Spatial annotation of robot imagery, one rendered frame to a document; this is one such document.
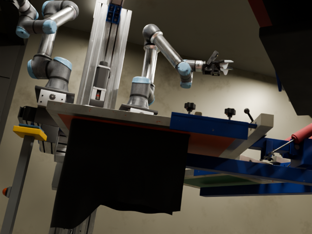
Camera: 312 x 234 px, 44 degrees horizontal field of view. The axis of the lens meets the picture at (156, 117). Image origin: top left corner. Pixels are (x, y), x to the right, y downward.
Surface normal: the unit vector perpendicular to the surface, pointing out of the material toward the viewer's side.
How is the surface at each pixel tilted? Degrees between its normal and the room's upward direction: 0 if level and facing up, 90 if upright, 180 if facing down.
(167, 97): 90
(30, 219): 90
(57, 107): 90
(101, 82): 90
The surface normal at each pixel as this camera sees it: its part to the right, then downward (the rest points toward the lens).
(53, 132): 0.25, -0.26
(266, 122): 0.04, -0.30
